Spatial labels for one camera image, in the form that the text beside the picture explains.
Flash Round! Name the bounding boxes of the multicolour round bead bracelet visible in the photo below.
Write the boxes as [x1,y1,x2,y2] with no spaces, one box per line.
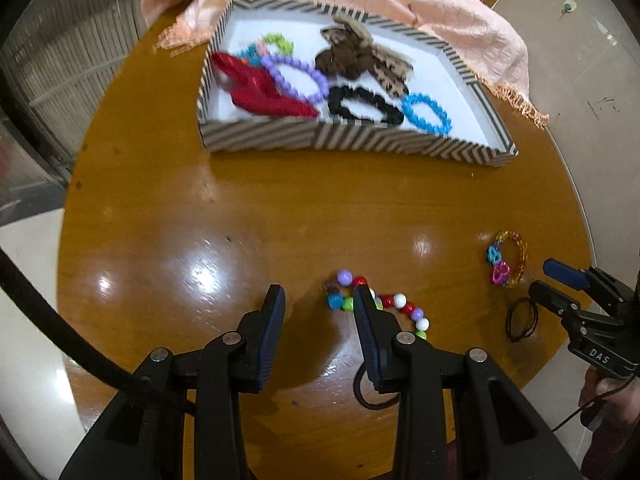
[323,268,432,340]

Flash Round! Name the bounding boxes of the black scrunchie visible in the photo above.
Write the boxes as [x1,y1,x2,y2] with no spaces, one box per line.
[328,86,405,127]

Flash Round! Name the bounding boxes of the blue bead bracelet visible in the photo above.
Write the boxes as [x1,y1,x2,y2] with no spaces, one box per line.
[400,91,454,138]

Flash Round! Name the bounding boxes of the purple bead bracelet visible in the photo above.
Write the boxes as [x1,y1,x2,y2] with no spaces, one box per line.
[259,53,331,106]

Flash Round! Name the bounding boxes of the red satin bow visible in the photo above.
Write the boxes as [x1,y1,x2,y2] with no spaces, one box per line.
[208,52,319,119]

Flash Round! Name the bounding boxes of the leopard print ribbon bow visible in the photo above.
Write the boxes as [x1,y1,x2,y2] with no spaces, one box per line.
[320,14,413,99]

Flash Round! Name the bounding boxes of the thin black hair tie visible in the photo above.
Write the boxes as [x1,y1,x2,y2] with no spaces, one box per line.
[504,296,540,344]

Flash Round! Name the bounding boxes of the green flower bead bracelet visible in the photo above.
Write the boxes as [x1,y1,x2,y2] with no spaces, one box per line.
[235,32,295,68]

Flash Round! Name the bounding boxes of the person's right hand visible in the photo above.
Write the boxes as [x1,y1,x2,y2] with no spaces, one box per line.
[579,366,640,430]

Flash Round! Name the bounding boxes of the small black hair tie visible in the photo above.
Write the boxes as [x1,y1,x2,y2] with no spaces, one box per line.
[351,363,402,411]

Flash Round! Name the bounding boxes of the striped white tray box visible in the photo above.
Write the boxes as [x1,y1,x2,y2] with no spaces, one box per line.
[196,0,518,166]

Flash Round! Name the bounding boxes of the heart charm crystal bracelet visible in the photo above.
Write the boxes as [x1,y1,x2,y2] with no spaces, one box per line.
[485,230,530,290]

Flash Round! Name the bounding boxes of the brown scrunchie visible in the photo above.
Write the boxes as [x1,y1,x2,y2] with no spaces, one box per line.
[314,40,374,80]

